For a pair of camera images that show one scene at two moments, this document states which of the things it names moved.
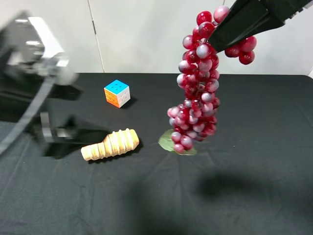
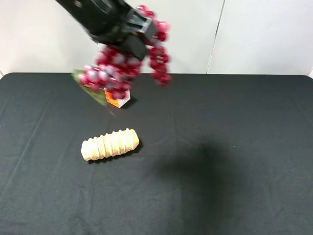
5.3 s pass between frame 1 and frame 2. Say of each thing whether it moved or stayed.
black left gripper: moved
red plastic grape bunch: moved
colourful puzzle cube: stayed
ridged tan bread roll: stayed
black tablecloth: stayed
